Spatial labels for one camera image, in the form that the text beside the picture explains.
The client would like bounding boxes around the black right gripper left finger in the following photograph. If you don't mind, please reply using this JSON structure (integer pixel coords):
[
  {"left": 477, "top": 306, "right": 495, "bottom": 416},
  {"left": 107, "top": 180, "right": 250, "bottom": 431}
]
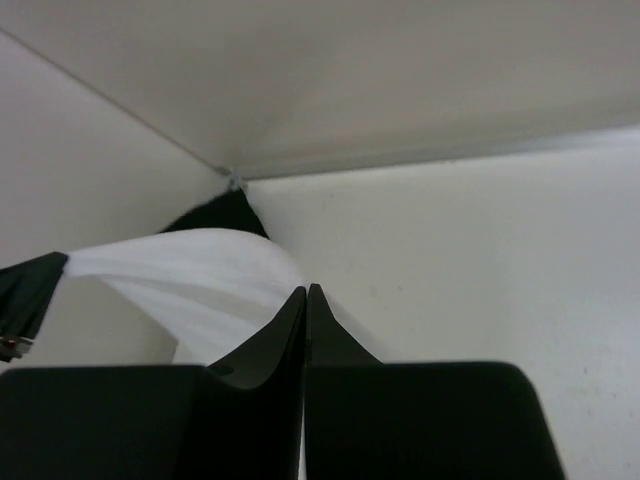
[{"left": 1, "top": 287, "right": 306, "bottom": 479}]

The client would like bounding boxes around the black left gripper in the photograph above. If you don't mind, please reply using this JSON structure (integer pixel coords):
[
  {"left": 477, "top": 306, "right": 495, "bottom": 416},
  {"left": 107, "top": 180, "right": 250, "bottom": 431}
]
[{"left": 1, "top": 252, "right": 69, "bottom": 363}]

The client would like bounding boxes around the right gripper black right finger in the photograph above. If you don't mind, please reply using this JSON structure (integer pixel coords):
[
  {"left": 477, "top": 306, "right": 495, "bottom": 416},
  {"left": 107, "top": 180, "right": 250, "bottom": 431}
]
[{"left": 304, "top": 285, "right": 565, "bottom": 479}]

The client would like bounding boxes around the white tank top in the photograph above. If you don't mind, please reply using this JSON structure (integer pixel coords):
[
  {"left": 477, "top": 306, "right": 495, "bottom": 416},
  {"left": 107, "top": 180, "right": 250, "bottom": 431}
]
[{"left": 64, "top": 228, "right": 306, "bottom": 365}]

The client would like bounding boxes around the folded black tank top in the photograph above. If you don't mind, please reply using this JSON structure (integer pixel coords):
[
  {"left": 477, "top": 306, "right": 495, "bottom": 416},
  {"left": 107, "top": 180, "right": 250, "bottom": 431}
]
[{"left": 161, "top": 189, "right": 269, "bottom": 239}]

